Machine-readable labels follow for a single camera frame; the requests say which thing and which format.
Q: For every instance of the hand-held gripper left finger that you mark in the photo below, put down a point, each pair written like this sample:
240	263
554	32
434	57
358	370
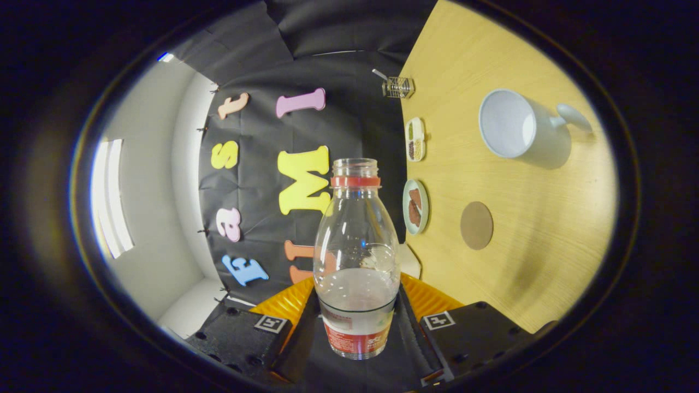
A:
300	338

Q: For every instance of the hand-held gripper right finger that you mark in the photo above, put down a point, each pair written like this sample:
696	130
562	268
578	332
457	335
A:
418	341

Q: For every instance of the clear plastic juice bottle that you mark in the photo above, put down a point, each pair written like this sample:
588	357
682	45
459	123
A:
355	245

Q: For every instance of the brown round coaster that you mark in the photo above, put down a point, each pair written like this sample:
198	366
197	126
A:
477	225

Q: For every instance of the white cup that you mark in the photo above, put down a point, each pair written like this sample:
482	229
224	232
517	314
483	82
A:
508	125

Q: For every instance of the white toaster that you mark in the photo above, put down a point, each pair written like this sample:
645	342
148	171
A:
410	262

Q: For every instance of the brown meat slice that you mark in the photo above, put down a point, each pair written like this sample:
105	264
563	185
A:
413	217
416	197

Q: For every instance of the pale green plate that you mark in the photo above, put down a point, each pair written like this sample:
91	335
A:
425	207

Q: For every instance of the wooden table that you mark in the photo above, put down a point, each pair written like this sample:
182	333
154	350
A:
546	229

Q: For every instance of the white divided snack dish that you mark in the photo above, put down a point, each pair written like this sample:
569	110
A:
415	139

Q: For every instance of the large ceiling light panel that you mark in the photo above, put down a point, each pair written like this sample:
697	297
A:
109	202

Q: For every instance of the metal spoon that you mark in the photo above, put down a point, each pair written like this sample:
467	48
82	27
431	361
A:
379	74

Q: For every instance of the small ceiling light panel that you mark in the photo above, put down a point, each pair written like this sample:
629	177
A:
166	57

